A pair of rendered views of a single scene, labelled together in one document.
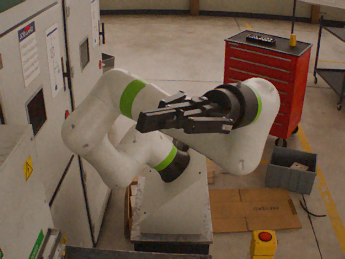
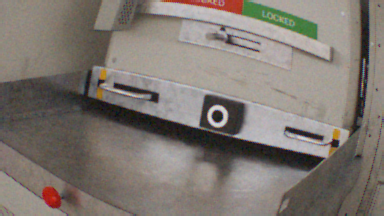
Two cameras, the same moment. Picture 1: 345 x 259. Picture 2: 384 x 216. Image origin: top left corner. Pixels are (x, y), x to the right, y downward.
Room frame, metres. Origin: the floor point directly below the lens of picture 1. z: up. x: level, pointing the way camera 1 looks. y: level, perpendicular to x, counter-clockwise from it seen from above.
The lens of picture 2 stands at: (0.96, -0.78, 1.08)
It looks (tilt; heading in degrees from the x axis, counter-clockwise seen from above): 9 degrees down; 110
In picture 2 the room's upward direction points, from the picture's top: 11 degrees clockwise
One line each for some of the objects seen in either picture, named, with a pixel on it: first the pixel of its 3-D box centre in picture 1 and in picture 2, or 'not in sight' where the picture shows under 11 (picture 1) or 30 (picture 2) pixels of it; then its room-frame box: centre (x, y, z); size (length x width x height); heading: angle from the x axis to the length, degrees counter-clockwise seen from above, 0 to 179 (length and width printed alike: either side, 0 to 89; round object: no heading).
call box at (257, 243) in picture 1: (262, 246); not in sight; (0.93, -0.34, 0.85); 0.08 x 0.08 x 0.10; 86
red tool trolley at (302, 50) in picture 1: (265, 84); not in sight; (3.24, -0.91, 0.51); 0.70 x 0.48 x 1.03; 55
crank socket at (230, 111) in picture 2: not in sight; (221, 115); (0.60, 0.35, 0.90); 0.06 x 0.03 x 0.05; 176
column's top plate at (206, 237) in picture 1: (172, 208); not in sight; (1.29, -0.02, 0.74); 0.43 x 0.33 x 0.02; 179
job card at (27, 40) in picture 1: (29, 53); not in sight; (1.24, 0.49, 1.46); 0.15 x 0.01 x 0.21; 176
